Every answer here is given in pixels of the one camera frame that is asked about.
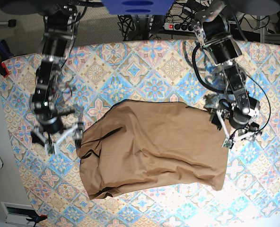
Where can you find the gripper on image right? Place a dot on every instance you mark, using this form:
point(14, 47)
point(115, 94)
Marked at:
point(236, 125)

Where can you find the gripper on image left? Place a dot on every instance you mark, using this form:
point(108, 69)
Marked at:
point(51, 133)

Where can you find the brown t-shirt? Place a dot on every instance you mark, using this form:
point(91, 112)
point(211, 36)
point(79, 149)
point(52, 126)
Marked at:
point(139, 145)

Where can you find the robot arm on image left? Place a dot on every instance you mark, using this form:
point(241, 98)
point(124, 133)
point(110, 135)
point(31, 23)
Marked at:
point(61, 22)

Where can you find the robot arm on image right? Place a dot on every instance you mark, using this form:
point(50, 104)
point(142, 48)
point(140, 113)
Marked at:
point(212, 32)

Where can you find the patterned tablecloth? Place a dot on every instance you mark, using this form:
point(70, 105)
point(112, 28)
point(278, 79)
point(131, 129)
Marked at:
point(99, 76)

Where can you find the black orange clamp bottom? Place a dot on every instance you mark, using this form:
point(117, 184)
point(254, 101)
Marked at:
point(34, 217)

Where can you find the white box with dark window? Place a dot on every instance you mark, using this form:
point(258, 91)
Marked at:
point(17, 214)

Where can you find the red and black clamp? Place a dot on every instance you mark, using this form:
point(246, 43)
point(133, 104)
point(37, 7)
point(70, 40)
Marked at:
point(3, 69)

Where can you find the white power strip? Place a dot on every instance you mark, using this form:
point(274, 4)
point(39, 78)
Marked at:
point(179, 27)

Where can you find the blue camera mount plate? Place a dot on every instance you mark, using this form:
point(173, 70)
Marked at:
point(138, 7)

